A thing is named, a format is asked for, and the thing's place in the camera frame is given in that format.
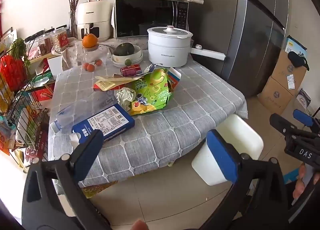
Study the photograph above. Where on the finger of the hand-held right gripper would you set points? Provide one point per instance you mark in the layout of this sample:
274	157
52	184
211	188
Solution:
281	122
302	117

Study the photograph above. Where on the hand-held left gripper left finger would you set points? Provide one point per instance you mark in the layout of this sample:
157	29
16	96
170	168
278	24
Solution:
87	151

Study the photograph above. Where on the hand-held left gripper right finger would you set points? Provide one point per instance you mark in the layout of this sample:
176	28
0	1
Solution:
222	156

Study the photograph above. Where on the blue milk carton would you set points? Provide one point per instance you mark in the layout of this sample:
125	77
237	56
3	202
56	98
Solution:
107	120

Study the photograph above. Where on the person's right hand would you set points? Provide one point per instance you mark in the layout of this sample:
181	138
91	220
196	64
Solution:
302	185

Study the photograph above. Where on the person's left hand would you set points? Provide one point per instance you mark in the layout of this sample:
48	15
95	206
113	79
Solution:
139	225

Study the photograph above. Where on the small black printed box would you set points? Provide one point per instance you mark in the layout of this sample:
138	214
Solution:
303	100

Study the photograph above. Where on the plain cardboard box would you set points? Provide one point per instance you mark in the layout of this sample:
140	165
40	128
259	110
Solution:
275	97

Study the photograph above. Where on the white plastic chair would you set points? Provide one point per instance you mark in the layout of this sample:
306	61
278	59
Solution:
240	135

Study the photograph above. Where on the clear plastic bottle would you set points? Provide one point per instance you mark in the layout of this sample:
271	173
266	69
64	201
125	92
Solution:
65	117

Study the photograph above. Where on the cardboard box with blue top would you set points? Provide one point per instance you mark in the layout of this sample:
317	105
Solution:
282	67

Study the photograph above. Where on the black pouch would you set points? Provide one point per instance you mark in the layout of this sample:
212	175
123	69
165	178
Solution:
297	60

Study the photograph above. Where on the crumpled white tissue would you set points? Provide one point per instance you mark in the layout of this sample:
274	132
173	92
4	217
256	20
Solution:
124	96

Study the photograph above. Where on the beige printed bread packet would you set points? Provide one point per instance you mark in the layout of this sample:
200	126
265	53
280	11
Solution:
104	85

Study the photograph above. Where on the plain beige packet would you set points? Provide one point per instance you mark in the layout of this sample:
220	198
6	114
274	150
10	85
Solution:
122	78

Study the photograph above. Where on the small orange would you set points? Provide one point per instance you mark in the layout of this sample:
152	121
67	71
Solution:
98	62
85	66
90	67

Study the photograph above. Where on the green snack bag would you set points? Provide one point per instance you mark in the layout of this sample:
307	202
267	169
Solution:
155	90

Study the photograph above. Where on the white box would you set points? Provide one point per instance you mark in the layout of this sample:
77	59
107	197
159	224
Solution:
54	66

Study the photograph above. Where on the white plate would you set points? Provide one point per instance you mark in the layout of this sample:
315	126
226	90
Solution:
117	64

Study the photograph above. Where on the red drink can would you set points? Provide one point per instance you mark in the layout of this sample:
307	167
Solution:
130	70

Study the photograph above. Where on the orange and white flattened carton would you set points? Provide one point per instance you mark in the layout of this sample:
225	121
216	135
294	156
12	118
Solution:
174	76

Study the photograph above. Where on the clear glass jar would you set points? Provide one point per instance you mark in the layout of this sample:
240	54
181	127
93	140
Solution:
89	56

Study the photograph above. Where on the green lime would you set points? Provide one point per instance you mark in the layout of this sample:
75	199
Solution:
128	61

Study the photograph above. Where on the grey refrigerator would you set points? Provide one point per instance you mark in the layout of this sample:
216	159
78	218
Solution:
240	32

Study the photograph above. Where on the white bowl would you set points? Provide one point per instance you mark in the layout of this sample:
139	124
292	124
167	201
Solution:
132	56

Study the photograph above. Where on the red plastic bag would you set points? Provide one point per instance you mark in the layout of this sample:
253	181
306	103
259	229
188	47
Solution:
12	72

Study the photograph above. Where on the green squash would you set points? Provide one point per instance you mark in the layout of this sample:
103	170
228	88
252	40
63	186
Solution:
124	48

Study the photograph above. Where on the large orange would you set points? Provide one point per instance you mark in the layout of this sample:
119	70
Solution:
89	40

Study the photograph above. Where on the red label snack jar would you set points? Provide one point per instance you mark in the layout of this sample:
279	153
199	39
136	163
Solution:
61	40

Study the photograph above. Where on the white electric pot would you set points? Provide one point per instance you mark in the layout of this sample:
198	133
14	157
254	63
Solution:
167	50

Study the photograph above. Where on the green leafy vegetable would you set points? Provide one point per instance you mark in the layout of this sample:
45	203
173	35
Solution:
21	47

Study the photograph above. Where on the cream air fryer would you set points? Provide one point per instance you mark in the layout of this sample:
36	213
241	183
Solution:
93	21

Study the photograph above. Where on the black microwave oven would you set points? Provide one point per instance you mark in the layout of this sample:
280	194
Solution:
145	17

